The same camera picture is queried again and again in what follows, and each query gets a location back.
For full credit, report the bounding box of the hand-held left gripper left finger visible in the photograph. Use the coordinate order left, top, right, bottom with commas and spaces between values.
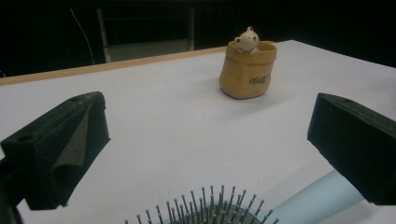
0, 91, 111, 211

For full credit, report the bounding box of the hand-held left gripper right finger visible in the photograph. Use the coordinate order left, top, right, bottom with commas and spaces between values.
306, 91, 396, 206

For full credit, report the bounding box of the light blue hairbrush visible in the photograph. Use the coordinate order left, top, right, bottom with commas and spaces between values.
123, 169, 365, 224

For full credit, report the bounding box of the wooden table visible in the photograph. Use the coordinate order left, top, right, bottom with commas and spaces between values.
0, 46, 228, 88

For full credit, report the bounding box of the white table cover sheet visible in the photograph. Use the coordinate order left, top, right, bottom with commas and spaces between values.
0, 39, 396, 224

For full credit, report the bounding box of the thin pale cable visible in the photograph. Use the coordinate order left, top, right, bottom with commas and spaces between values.
68, 7, 96, 66

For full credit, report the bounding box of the white metal desk frame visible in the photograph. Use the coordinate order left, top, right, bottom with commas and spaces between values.
96, 7, 195, 63

